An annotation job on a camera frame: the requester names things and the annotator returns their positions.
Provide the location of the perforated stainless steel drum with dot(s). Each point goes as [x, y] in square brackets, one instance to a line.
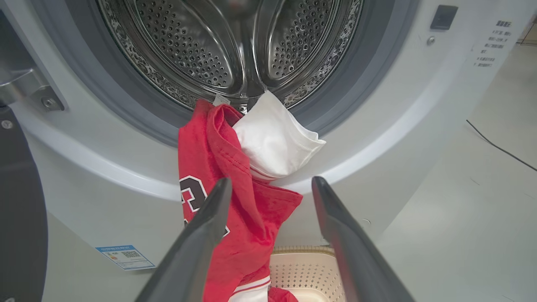
[188, 46]

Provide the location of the black text warning label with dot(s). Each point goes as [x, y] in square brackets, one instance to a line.
[495, 42]

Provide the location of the grey metal bracket with screw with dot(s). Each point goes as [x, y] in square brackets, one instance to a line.
[29, 90]

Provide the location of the black-rimmed glass washer door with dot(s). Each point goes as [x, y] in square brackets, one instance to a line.
[21, 218]

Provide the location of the cream perforated laundry basket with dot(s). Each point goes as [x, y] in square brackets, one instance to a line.
[306, 272]

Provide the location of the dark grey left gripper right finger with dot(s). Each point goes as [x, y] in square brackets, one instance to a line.
[352, 256]

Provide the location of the blue energy label sticker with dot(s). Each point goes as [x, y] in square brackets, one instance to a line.
[126, 256]

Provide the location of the white front-load washing machine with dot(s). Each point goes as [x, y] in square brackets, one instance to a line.
[105, 176]

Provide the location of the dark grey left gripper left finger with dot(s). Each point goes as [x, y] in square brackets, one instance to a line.
[193, 256]

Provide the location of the red and white jersey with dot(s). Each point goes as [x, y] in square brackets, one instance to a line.
[251, 218]

